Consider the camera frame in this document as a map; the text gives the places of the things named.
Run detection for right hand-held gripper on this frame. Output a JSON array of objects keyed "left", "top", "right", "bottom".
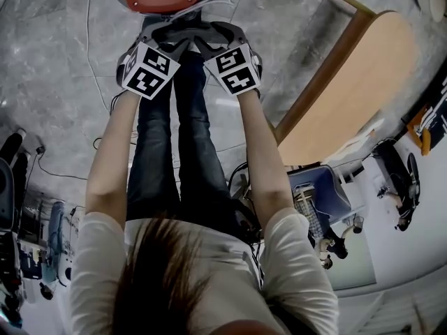
[{"left": 194, "top": 22, "right": 263, "bottom": 96}]

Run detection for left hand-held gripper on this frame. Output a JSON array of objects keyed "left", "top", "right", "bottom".
[{"left": 116, "top": 22, "right": 200, "bottom": 101}]

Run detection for person's left forearm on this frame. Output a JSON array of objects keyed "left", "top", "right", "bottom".
[{"left": 85, "top": 89, "right": 141, "bottom": 228}]

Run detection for person's right forearm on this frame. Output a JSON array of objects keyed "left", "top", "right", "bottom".
[{"left": 236, "top": 88, "right": 295, "bottom": 230}]

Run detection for person's legs in blue jeans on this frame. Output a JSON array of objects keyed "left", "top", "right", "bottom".
[{"left": 126, "top": 50, "right": 263, "bottom": 239}]

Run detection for wooden table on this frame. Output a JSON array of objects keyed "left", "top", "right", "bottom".
[{"left": 274, "top": 0, "right": 420, "bottom": 168}]

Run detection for blue chair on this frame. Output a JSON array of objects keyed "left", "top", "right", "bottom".
[{"left": 287, "top": 164, "right": 353, "bottom": 225}]

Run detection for black office chair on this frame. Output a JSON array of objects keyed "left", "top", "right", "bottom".
[{"left": 0, "top": 127, "right": 29, "bottom": 230}]

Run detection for person's white shirt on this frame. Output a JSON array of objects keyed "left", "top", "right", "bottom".
[{"left": 68, "top": 207, "right": 340, "bottom": 335}]

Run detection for orange and black machine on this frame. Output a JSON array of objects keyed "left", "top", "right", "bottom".
[{"left": 406, "top": 77, "right": 447, "bottom": 157}]

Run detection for white cable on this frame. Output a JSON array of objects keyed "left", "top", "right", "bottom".
[{"left": 85, "top": 0, "right": 110, "bottom": 113}]

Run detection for black cable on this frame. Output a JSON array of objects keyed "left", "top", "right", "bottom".
[{"left": 34, "top": 144, "right": 89, "bottom": 181}]

